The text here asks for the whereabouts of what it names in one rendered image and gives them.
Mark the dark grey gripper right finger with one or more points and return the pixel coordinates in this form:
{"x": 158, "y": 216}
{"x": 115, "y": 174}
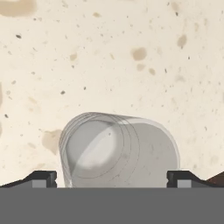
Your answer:
{"x": 182, "y": 177}

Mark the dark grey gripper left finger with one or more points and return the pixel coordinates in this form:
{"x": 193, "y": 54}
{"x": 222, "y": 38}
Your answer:
{"x": 40, "y": 178}

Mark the clear glass cup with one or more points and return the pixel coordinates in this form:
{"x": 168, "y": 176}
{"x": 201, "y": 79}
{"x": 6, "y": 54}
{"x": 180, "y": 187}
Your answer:
{"x": 119, "y": 151}

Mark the dark brown cabinet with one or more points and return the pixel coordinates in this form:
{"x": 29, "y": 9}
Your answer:
{"x": 217, "y": 179}

